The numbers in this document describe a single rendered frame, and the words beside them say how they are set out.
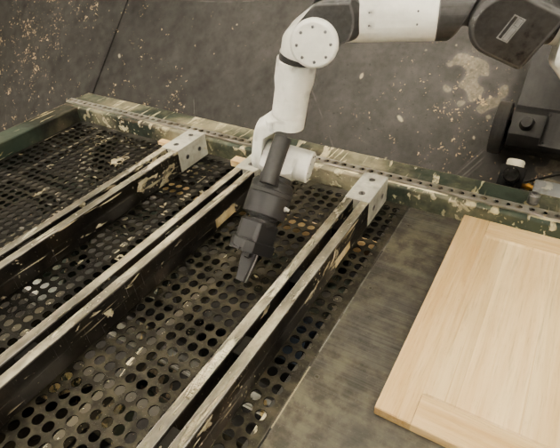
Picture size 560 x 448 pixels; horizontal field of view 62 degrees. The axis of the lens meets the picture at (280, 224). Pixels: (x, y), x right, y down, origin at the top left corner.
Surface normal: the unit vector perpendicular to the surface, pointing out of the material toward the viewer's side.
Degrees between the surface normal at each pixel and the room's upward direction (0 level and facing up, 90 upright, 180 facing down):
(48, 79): 0
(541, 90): 0
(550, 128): 0
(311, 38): 41
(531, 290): 52
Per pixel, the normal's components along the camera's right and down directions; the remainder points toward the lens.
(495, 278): -0.05, -0.80
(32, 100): -0.44, -0.06
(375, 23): -0.22, 0.60
